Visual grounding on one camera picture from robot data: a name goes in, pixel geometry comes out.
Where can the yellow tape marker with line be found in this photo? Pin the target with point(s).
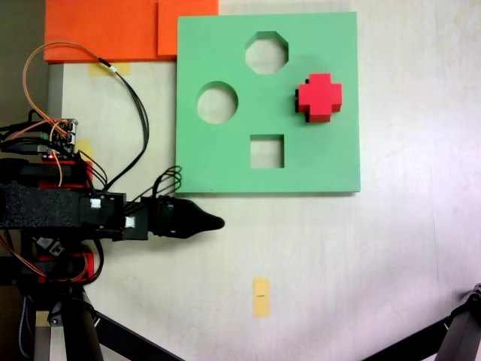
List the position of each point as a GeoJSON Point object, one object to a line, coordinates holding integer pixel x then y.
{"type": "Point", "coordinates": [261, 297]}

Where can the red black table clamp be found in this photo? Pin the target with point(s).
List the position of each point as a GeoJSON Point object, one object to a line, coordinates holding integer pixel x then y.
{"type": "Point", "coordinates": [22, 169]}
{"type": "Point", "coordinates": [88, 263]}

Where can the large orange foam block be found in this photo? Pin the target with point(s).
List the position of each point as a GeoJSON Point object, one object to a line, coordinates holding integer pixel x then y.
{"type": "Point", "coordinates": [94, 26]}

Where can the small orange foam block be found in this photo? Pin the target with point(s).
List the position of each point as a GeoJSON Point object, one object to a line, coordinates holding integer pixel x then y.
{"type": "Point", "coordinates": [167, 30]}

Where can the black circuit board with chips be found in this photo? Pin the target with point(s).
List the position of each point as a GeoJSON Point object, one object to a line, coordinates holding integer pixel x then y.
{"type": "Point", "coordinates": [49, 244]}

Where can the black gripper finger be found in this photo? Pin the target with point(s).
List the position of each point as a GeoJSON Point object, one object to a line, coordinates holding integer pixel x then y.
{"type": "Point", "coordinates": [184, 220]}

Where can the red cross columnar block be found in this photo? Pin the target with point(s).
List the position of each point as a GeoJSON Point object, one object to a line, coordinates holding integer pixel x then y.
{"type": "Point", "coordinates": [319, 96]}

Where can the wide yellow tape strip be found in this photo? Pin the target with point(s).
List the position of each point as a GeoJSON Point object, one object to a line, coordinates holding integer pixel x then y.
{"type": "Point", "coordinates": [124, 69]}

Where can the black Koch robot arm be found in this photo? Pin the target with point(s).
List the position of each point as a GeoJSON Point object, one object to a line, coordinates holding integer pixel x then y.
{"type": "Point", "coordinates": [37, 207]}

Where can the green shape sorting board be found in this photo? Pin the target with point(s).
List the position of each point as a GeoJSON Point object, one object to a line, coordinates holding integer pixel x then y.
{"type": "Point", "coordinates": [225, 169]}

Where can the square yellow tape piece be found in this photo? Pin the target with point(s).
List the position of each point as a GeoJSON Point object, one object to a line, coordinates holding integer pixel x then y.
{"type": "Point", "coordinates": [85, 144]}

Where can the black tripod leg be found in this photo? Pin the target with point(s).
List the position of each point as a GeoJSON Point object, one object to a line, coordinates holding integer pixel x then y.
{"type": "Point", "coordinates": [462, 327]}
{"type": "Point", "coordinates": [75, 331]}
{"type": "Point", "coordinates": [131, 342]}

